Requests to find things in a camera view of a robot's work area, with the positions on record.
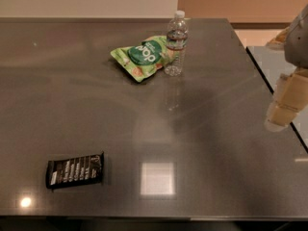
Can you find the green snack bag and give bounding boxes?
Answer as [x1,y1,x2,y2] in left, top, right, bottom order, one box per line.
[111,36,175,83]

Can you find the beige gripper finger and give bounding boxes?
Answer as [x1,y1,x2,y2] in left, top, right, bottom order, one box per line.
[265,68,308,132]

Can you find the clear plastic water bottle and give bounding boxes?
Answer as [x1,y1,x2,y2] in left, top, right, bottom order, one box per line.
[165,11,189,76]

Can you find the black rxbar chocolate bar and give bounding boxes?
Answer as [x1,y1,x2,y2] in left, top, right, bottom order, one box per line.
[45,153,104,190]

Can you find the grey side table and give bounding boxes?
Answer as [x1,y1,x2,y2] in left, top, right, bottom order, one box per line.
[246,46,308,152]

